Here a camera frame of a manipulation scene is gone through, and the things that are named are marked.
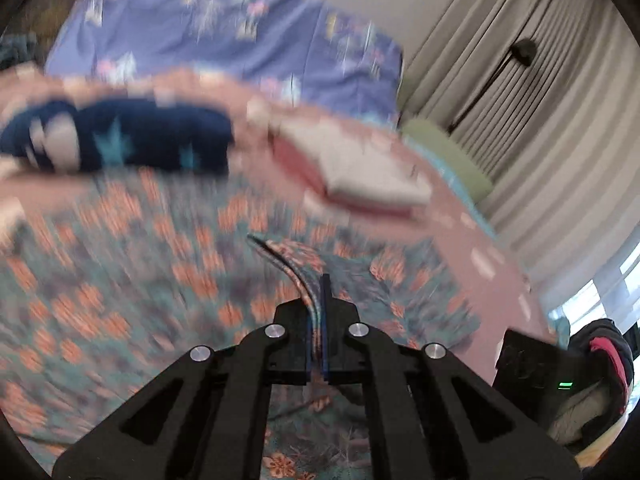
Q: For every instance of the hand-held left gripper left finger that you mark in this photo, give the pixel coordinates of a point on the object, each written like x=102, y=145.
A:
x=312, y=360

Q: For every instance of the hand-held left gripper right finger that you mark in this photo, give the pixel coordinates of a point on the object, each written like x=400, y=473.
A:
x=326, y=330

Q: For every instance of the teal floral garment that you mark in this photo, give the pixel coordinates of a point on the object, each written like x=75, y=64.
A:
x=165, y=270

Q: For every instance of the folded white and pink clothes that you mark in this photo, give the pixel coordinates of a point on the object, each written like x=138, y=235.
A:
x=365, y=170

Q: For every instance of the dark cloth with pink trim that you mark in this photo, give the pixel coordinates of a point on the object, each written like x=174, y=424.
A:
x=607, y=350

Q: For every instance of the window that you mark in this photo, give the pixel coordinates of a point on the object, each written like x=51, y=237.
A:
x=600, y=290

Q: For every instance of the pink polka dot bedsheet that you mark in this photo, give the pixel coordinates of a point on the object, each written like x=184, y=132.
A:
x=450, y=240

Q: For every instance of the green cushion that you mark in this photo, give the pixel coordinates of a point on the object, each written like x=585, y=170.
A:
x=450, y=155

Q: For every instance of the grey pleated curtain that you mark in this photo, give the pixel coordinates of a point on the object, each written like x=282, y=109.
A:
x=565, y=110

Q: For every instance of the navy star print garment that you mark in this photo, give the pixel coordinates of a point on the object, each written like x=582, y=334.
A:
x=150, y=135

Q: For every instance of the black floor lamp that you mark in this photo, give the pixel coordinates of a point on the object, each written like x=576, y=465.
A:
x=522, y=52

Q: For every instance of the purple tree print pillow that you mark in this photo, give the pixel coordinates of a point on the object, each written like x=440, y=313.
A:
x=200, y=20

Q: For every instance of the dark teal fuzzy blanket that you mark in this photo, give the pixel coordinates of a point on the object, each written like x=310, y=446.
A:
x=17, y=52

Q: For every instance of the dark brown headboard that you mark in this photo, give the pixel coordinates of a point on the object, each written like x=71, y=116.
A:
x=40, y=5

